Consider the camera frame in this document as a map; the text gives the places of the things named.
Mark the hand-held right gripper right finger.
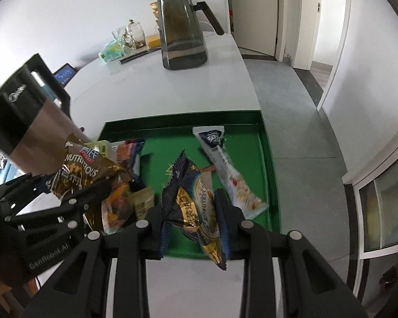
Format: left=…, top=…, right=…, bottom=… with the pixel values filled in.
left=214, top=188, right=369, bottom=318

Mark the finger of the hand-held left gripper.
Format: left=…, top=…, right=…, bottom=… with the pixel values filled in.
left=5, top=177, right=120, bottom=236
left=0, top=172, right=58, bottom=206

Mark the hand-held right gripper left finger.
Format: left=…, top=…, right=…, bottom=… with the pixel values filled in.
left=20, top=205, right=166, bottom=318

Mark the brown snack packet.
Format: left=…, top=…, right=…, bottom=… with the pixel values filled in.
left=46, top=132, right=133, bottom=206

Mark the black gold cookie packet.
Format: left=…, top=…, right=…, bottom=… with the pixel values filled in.
left=161, top=149, right=228, bottom=270

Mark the green tray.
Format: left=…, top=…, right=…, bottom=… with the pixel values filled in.
left=94, top=109, right=282, bottom=260

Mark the long white snack packet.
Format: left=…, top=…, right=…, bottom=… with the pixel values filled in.
left=192, top=125, right=269, bottom=220

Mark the rose gold black kettle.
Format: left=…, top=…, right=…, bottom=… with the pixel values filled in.
left=0, top=53, right=87, bottom=174

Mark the white red blue snack packet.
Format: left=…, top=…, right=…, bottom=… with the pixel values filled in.
left=114, top=138, right=146, bottom=186

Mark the red device with screen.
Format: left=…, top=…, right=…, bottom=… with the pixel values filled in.
left=53, top=62, right=77, bottom=88

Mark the glass door cabinet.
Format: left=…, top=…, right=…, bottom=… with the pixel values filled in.
left=343, top=162, right=398, bottom=262

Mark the green tissue pack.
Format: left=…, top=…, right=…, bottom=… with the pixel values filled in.
left=99, top=38, right=127, bottom=63

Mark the black pen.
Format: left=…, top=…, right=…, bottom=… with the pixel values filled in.
left=119, top=50, right=149, bottom=64

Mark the clear glass cup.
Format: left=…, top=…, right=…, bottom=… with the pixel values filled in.
left=112, top=26, right=128, bottom=45

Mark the glass jar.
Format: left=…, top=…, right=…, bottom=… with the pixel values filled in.
left=125, top=19, right=147, bottom=50

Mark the dark glass kettle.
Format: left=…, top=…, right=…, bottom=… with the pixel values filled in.
left=152, top=0, right=225, bottom=71

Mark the white door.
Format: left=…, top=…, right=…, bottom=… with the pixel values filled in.
left=275, top=0, right=322, bottom=70
left=229, top=0, right=281, bottom=56

